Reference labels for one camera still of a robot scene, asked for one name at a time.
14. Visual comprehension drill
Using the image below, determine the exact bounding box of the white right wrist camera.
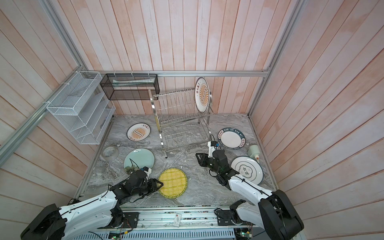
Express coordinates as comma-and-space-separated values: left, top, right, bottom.
208, 141, 219, 158

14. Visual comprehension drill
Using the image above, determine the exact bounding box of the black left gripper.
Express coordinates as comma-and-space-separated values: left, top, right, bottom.
132, 178, 164, 197

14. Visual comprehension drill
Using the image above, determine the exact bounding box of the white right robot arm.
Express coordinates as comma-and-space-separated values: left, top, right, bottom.
196, 150, 304, 240

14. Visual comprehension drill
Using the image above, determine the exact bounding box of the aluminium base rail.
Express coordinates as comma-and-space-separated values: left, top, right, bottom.
71, 206, 301, 240

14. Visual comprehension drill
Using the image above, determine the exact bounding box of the pale green cup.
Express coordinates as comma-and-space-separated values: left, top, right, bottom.
247, 145, 261, 161

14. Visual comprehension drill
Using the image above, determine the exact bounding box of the white plate with cloud outline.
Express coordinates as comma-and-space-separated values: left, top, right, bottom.
231, 156, 264, 185

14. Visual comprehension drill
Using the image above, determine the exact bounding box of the white wire mesh shelf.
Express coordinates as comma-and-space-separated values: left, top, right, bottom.
47, 71, 116, 145

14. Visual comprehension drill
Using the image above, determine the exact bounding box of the green rim white plate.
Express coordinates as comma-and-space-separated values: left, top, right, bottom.
218, 127, 246, 150

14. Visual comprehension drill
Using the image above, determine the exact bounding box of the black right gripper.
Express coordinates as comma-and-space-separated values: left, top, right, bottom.
196, 151, 221, 175

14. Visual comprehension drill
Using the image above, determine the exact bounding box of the small orange sunburst plate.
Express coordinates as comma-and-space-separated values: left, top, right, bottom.
127, 123, 151, 142

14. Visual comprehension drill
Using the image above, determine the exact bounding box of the large orange sunburst plate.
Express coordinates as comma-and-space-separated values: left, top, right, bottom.
194, 77, 211, 113

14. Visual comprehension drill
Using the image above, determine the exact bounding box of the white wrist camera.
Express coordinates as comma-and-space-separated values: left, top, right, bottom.
141, 167, 152, 178
208, 141, 219, 158

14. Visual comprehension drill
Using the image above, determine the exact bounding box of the steel two-tier dish rack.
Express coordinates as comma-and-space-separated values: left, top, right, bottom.
149, 88, 213, 158

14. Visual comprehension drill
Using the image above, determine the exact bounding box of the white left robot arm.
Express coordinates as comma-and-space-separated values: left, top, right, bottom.
20, 167, 164, 240

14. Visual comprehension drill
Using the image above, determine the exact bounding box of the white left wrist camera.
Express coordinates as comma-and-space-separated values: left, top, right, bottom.
141, 167, 152, 178

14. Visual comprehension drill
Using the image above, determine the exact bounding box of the yellow woven plate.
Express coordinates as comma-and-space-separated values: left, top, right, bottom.
158, 168, 188, 199

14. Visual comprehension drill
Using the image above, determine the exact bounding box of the pale green flower plate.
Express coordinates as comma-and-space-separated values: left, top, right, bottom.
123, 149, 155, 175

